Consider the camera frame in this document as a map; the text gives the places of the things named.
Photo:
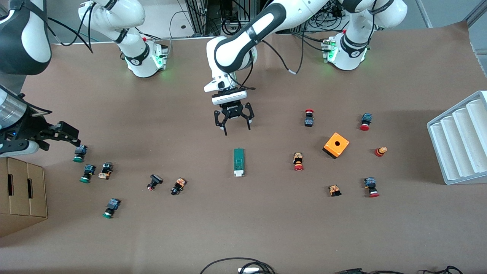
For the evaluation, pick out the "grey aluminium frame bar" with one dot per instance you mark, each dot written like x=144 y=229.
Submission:
x=477 y=9
x=423 y=13

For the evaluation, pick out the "white ribbed plastic tray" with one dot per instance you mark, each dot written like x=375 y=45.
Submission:
x=456 y=144

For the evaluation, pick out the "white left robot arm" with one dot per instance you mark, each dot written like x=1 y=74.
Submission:
x=300 y=15

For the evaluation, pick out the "orange button enclosure box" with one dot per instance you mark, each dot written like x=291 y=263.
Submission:
x=336 y=146

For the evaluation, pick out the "green mushroom push button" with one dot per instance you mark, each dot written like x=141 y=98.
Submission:
x=112 y=207
x=88 y=173
x=79 y=154

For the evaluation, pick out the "brown cardboard box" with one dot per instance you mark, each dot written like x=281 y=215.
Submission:
x=3 y=190
x=37 y=194
x=18 y=190

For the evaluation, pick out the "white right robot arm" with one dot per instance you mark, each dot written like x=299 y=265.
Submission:
x=114 y=15

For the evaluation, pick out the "black square button red terminals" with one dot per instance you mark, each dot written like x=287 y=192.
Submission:
x=155 y=180

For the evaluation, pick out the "red button blue body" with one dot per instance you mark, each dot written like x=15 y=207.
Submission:
x=371 y=185
x=366 y=120

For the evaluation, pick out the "red button orange block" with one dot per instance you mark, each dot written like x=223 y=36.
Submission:
x=298 y=160

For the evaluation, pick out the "orange contact block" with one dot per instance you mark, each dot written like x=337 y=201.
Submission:
x=334 y=190

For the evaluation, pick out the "red yellow button head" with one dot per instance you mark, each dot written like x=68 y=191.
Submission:
x=380 y=151

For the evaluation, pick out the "red button black body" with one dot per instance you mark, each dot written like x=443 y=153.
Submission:
x=309 y=121

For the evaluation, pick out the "metal equipment rack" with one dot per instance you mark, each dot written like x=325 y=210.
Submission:
x=213 y=15

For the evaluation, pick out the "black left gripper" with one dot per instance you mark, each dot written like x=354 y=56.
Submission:
x=233 y=110

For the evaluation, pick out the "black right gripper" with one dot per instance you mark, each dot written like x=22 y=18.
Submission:
x=27 y=128

